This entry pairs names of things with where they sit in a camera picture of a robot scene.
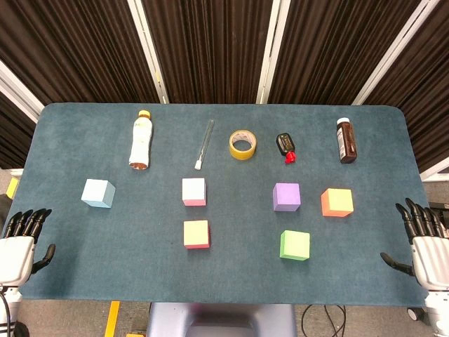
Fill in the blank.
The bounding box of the black caster wheel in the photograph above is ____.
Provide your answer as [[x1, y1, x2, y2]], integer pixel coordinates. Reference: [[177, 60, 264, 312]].
[[406, 307, 427, 322]]

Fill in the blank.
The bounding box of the pink foam cube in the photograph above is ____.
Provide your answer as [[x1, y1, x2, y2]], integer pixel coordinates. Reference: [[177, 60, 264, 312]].
[[182, 178, 208, 207]]

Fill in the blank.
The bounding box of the blue felt table mat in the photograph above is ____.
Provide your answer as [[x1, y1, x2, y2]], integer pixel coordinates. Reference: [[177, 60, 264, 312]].
[[0, 102, 431, 306]]

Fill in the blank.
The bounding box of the purple foam cube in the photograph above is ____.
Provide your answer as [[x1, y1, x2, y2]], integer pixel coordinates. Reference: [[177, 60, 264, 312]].
[[272, 182, 302, 213]]

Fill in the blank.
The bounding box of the black bottle red cap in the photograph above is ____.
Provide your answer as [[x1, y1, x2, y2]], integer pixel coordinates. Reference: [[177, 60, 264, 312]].
[[276, 132, 297, 165]]

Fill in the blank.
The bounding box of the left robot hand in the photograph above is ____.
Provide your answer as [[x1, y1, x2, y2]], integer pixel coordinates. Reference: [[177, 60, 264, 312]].
[[0, 208, 57, 287]]

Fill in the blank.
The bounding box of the light blue foam cube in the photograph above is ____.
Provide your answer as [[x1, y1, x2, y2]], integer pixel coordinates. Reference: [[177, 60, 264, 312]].
[[81, 178, 116, 209]]

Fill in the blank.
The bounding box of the orange foam cube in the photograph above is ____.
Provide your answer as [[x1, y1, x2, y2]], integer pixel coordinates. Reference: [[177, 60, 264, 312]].
[[320, 187, 354, 218]]

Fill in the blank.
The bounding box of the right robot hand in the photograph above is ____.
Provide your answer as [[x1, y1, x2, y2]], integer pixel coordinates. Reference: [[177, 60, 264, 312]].
[[380, 198, 449, 292]]

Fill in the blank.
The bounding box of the red foam cube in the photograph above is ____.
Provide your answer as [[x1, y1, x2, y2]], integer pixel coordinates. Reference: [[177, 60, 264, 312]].
[[183, 220, 210, 250]]

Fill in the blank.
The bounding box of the brown bottle white cap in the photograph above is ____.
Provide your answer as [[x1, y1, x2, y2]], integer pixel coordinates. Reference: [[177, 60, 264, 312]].
[[336, 117, 359, 164]]

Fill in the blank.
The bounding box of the green foam cube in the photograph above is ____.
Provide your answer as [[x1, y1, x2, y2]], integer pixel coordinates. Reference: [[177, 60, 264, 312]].
[[279, 230, 311, 261]]

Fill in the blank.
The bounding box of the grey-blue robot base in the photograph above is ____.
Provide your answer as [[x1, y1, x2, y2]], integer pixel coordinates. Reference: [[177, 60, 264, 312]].
[[146, 302, 297, 337]]

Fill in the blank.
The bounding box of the glass test tube white stopper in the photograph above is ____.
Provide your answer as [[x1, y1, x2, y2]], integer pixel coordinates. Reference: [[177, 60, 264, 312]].
[[194, 119, 215, 171]]

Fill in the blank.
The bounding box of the black floor cable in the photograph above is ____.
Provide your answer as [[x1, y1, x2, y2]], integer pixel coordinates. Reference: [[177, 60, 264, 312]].
[[303, 304, 347, 337]]

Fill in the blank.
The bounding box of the black box device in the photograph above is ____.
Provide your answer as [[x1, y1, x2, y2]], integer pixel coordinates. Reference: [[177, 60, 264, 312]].
[[430, 201, 449, 218]]

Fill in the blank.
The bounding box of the white partition post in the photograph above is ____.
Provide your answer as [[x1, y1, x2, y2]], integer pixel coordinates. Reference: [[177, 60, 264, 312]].
[[0, 59, 45, 123], [255, 0, 291, 105], [420, 164, 449, 183], [126, 0, 170, 105], [351, 0, 441, 106]]

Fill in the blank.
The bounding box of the yellow tape roll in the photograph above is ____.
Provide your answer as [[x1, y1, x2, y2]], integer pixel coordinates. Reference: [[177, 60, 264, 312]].
[[229, 129, 257, 161]]

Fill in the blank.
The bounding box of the white drink bottle yellow cap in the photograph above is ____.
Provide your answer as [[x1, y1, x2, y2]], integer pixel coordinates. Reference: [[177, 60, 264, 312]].
[[128, 110, 154, 171]]

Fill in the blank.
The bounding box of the yellow floor tape strip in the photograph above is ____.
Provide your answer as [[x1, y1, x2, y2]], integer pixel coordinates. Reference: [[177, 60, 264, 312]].
[[104, 300, 121, 337]]

